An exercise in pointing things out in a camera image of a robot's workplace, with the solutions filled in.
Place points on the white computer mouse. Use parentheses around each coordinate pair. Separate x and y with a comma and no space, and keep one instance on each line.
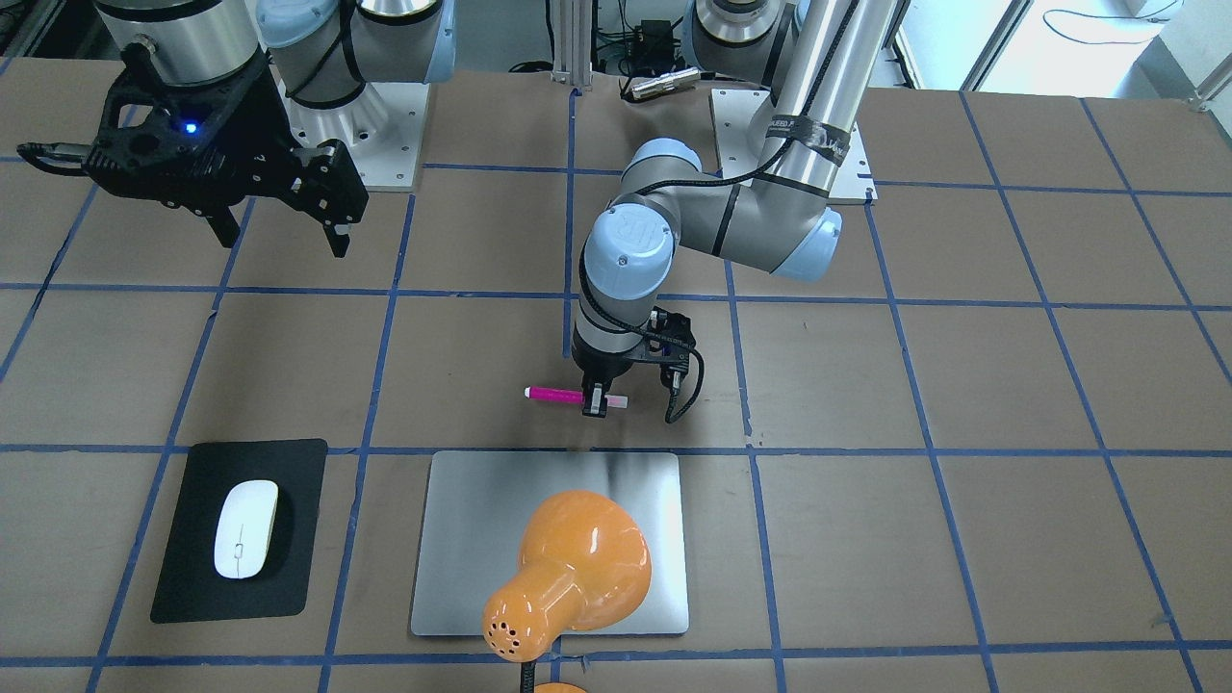
(244,529)

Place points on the silver laptop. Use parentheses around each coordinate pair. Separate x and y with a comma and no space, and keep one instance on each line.
(478,504)

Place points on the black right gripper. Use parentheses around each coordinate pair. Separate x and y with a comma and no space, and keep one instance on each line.
(252,108)

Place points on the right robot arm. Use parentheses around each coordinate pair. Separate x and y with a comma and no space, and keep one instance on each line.
(321,53)

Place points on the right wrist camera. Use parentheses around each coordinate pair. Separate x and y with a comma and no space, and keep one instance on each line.
(115,158)

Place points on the black mousepad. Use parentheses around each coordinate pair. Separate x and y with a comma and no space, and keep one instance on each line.
(188,589)

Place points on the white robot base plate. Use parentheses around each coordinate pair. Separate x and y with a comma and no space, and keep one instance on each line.
(741,121)

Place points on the silver metal connector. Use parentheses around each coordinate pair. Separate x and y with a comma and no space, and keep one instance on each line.
(663,84)

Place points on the black electronics box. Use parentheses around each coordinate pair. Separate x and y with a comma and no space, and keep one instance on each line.
(653,46)

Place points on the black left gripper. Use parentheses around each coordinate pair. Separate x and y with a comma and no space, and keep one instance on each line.
(596,369)

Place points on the orange desk lamp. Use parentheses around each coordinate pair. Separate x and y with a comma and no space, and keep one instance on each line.
(583,564)

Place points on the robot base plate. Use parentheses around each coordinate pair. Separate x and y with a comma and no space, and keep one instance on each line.
(383,128)

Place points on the pink marker pen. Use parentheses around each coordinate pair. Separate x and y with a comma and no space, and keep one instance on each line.
(571,397)

